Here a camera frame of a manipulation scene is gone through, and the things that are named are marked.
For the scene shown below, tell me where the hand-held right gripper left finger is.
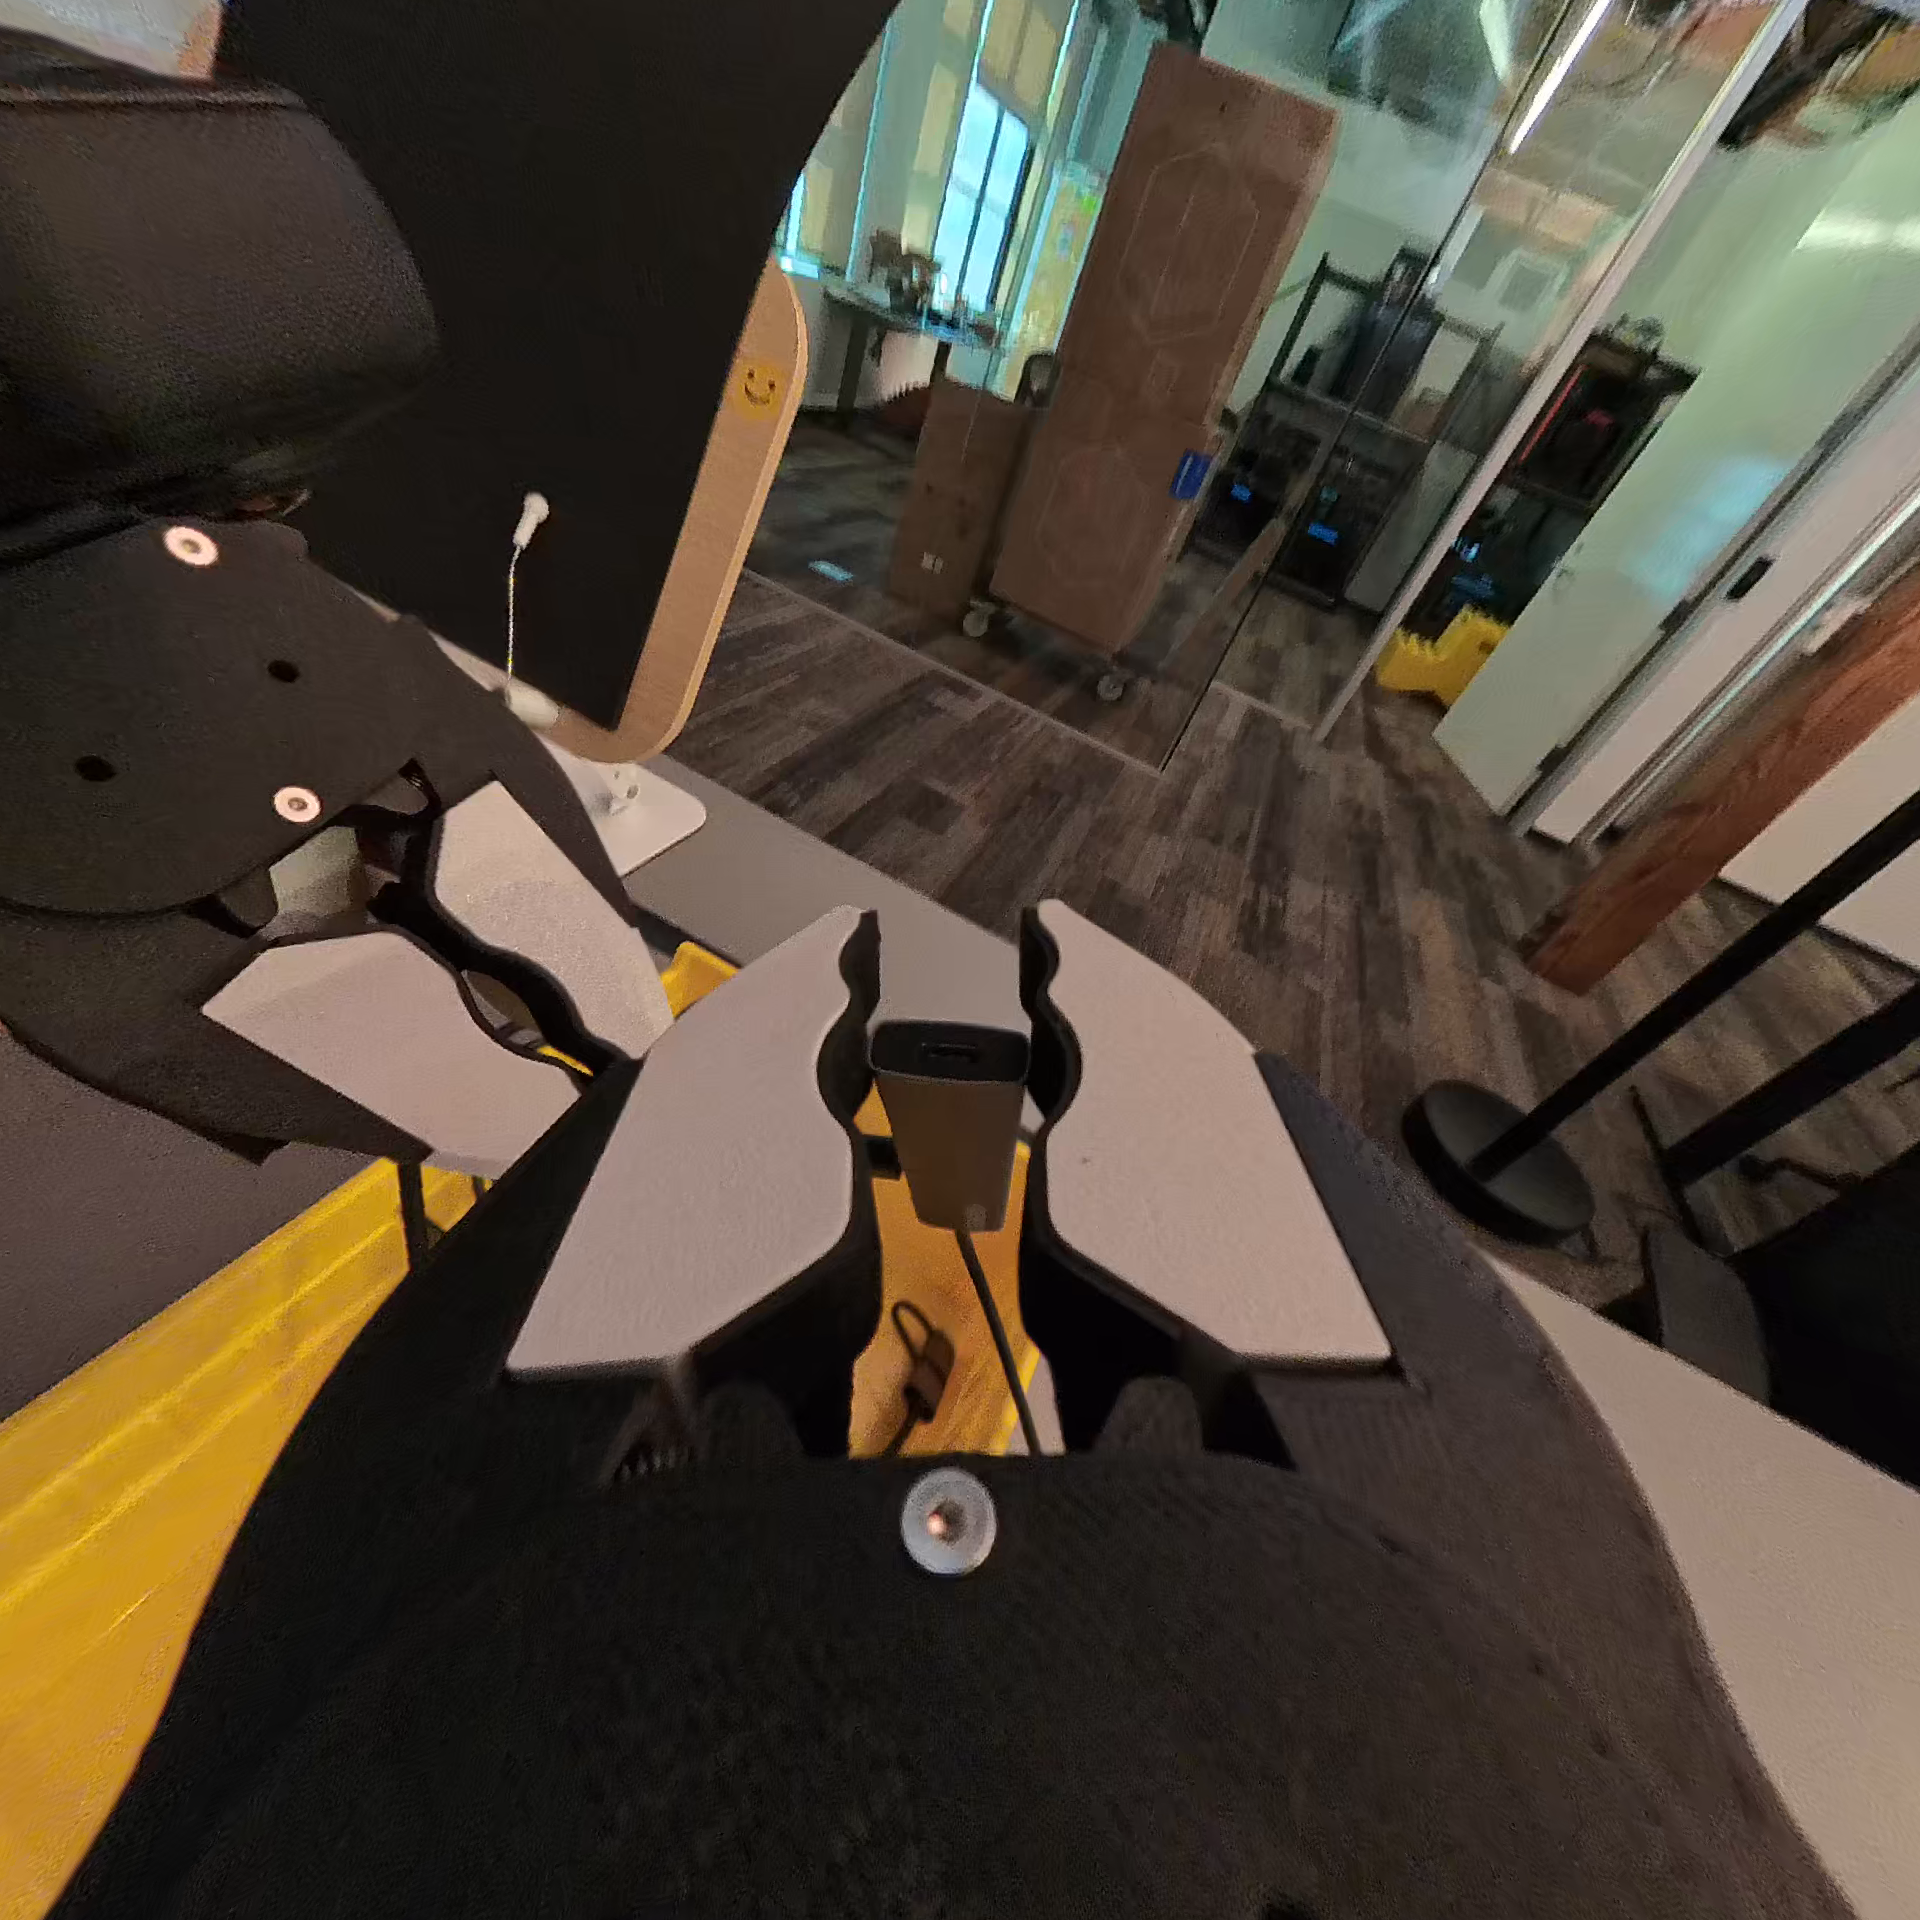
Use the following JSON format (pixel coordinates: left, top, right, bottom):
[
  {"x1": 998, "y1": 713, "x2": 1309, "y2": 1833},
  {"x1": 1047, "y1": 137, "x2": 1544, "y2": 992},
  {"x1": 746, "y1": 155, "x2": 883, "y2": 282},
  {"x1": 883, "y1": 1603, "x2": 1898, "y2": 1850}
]
[{"x1": 505, "y1": 902, "x2": 883, "y2": 1456}]

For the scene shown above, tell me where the white divider foot plate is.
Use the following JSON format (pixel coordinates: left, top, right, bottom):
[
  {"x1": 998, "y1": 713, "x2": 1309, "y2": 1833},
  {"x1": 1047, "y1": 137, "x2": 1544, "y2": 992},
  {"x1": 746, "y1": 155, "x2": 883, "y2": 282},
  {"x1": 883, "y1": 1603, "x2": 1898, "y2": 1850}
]
[{"x1": 550, "y1": 744, "x2": 711, "y2": 880}]

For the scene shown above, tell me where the wooden post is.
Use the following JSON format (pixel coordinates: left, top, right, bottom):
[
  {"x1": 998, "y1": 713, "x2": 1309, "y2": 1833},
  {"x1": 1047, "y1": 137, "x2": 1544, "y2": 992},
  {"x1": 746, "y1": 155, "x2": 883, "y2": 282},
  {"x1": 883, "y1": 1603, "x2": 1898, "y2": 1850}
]
[{"x1": 1523, "y1": 564, "x2": 1920, "y2": 997}]

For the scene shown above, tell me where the dark chair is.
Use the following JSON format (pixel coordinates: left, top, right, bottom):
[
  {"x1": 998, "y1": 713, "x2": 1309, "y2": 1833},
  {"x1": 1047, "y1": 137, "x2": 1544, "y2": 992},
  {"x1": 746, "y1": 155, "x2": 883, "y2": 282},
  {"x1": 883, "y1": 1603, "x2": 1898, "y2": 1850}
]
[{"x1": 1598, "y1": 1147, "x2": 1920, "y2": 1500}]

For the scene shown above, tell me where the black panel on wooden board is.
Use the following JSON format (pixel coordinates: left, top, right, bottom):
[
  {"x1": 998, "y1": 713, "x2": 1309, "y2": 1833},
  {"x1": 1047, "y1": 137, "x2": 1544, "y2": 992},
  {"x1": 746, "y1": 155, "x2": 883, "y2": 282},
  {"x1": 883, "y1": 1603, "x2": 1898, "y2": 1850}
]
[{"x1": 217, "y1": 0, "x2": 903, "y2": 768}]

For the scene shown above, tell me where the tall cardboard box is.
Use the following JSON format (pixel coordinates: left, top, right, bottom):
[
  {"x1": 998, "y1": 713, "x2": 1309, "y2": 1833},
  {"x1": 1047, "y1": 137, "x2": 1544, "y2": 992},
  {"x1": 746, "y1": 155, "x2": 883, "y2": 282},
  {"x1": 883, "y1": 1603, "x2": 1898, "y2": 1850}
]
[{"x1": 988, "y1": 42, "x2": 1341, "y2": 654}]

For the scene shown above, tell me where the grey usb hub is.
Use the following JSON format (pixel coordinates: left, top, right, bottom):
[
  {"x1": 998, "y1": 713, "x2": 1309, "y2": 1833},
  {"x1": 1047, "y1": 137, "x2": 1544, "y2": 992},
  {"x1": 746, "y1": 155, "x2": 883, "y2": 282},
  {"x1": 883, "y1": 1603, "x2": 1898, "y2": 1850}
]
[{"x1": 865, "y1": 1019, "x2": 1050, "y2": 1456}]

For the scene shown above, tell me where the slanted black pole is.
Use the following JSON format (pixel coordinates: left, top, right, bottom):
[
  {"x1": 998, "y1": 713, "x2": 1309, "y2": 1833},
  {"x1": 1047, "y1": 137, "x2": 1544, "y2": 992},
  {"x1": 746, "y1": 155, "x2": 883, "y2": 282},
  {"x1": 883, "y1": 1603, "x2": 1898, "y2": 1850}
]
[{"x1": 1658, "y1": 981, "x2": 1920, "y2": 1194}]

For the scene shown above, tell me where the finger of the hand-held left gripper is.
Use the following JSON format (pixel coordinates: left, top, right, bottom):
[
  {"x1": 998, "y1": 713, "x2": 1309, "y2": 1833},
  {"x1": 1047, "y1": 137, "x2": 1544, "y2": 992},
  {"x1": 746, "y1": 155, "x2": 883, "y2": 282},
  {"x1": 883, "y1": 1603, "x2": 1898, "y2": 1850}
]
[
  {"x1": 198, "y1": 927, "x2": 633, "y2": 1185},
  {"x1": 377, "y1": 774, "x2": 677, "y2": 1067}
]

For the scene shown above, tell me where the small cardboard box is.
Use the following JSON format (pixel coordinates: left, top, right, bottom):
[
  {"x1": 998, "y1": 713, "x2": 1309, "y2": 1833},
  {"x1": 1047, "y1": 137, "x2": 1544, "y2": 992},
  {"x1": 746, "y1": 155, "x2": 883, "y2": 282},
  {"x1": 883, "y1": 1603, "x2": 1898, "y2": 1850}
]
[{"x1": 890, "y1": 376, "x2": 1035, "y2": 616}]

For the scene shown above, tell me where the black stand pole with base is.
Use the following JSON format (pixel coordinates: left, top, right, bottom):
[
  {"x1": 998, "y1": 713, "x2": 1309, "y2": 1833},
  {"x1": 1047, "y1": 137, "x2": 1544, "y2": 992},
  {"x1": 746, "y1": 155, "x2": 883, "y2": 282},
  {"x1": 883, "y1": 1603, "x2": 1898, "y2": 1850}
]
[{"x1": 1400, "y1": 786, "x2": 1920, "y2": 1248}]

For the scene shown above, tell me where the yellow floor sign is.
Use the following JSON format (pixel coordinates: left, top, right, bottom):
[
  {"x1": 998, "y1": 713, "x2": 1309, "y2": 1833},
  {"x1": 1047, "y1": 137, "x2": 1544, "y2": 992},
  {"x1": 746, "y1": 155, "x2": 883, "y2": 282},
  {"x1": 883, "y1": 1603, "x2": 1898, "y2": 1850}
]
[{"x1": 1380, "y1": 606, "x2": 1508, "y2": 708}]

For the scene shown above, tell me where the white peg with wire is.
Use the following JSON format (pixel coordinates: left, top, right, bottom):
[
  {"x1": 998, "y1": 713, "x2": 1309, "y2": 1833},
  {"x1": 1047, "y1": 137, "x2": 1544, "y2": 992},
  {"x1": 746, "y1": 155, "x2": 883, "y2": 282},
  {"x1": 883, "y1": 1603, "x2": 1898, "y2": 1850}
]
[{"x1": 497, "y1": 492, "x2": 559, "y2": 725}]

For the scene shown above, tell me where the black metal shelf rack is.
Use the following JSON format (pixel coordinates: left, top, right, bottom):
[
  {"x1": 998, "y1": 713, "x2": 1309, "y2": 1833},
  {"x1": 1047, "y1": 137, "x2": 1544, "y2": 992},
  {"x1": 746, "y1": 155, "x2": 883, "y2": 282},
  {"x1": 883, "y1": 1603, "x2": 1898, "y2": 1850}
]
[{"x1": 1485, "y1": 320, "x2": 1702, "y2": 616}]

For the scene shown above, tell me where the yellow plastic bin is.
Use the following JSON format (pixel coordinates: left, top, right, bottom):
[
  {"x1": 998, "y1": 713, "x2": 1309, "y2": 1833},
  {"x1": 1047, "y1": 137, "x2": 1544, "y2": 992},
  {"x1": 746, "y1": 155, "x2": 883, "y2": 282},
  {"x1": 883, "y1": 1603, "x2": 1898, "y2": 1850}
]
[{"x1": 0, "y1": 940, "x2": 1050, "y2": 1920}]

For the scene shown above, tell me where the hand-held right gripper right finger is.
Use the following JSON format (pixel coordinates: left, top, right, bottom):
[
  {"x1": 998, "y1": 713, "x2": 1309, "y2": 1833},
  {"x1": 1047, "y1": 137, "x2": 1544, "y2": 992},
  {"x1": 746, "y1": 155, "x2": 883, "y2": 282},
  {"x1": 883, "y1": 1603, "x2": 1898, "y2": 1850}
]
[{"x1": 1018, "y1": 899, "x2": 1397, "y2": 1456}]

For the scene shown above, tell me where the thin black usb cable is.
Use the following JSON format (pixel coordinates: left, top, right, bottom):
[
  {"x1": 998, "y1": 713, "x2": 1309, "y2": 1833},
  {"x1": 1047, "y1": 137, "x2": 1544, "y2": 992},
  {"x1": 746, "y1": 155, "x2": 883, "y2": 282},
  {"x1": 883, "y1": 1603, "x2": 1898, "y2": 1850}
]
[{"x1": 890, "y1": 1301, "x2": 965, "y2": 1455}]

